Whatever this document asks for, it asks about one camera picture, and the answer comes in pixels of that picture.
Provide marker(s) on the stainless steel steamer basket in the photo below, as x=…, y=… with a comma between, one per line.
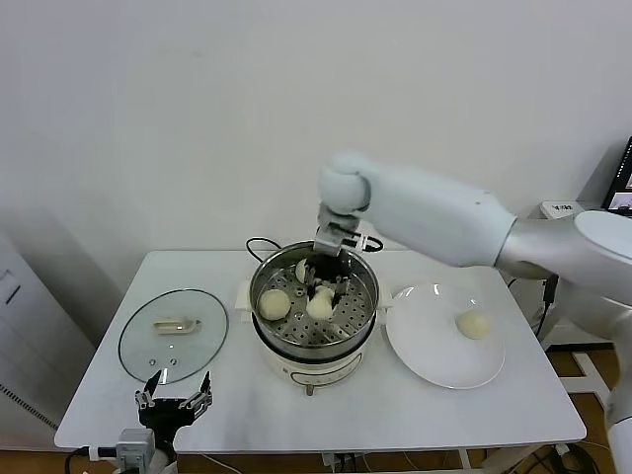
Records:
x=345, y=326

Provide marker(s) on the round glass pot lid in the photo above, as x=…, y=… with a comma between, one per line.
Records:
x=173, y=355

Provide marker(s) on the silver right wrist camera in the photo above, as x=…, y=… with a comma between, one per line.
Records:
x=330, y=241

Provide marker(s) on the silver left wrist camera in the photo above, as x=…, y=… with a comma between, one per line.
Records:
x=134, y=447

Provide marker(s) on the black laptop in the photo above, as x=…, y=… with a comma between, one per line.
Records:
x=623, y=182

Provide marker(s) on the white side desk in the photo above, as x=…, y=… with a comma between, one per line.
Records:
x=558, y=214

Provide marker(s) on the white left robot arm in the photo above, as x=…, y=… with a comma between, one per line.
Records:
x=162, y=451

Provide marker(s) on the white steamed baozi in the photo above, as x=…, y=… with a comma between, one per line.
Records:
x=275, y=305
x=301, y=271
x=320, y=306
x=473, y=326

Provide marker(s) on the white floor cabinet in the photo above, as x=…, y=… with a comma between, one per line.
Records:
x=29, y=345

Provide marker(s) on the white round plate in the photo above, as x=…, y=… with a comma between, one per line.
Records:
x=434, y=350

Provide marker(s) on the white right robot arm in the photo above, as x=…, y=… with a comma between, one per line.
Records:
x=444, y=217

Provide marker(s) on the cream electric cooker base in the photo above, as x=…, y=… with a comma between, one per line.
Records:
x=316, y=368

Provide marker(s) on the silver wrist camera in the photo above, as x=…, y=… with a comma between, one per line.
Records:
x=330, y=241
x=134, y=447

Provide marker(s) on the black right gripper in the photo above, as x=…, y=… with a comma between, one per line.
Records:
x=328, y=269

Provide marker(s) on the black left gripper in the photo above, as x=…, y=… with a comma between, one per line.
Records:
x=168, y=417

